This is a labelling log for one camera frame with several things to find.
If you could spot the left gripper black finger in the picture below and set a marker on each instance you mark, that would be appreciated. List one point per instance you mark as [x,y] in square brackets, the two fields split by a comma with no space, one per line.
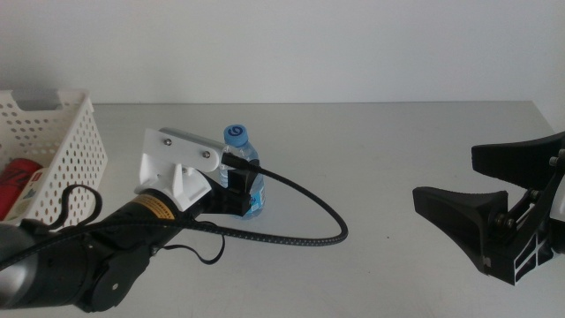
[240,194]

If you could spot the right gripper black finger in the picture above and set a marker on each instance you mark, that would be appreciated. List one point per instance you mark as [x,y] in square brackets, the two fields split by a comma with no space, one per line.
[463,216]
[516,161]

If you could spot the clear water bottle blue cap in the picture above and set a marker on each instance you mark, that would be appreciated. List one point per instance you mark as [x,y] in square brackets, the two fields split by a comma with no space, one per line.
[236,134]

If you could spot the red cola can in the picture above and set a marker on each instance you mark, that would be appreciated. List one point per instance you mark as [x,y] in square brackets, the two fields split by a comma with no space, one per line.
[15,181]

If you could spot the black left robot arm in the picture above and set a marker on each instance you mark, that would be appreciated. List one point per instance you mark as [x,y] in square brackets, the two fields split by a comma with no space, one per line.
[66,269]

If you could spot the white perforated plastic basket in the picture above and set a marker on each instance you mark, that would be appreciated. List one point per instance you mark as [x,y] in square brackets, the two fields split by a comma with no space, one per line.
[75,146]

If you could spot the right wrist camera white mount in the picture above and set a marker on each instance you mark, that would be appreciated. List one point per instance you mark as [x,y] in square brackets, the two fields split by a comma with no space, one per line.
[559,199]

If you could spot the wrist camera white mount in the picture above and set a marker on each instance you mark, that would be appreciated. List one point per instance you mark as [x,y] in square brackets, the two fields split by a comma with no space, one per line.
[176,163]
[559,199]

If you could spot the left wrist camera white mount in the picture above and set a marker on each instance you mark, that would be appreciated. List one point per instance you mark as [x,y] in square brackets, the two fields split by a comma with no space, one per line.
[176,163]

